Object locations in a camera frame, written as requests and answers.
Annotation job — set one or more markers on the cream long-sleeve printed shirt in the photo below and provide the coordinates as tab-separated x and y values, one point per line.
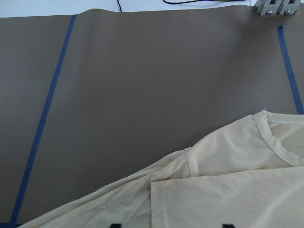
249	173

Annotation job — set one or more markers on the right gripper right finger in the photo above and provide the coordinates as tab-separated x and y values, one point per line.
227	226

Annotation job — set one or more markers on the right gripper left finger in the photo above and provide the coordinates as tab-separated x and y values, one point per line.
115	226

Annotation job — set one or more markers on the aluminium frame post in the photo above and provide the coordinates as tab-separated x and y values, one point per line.
277	7

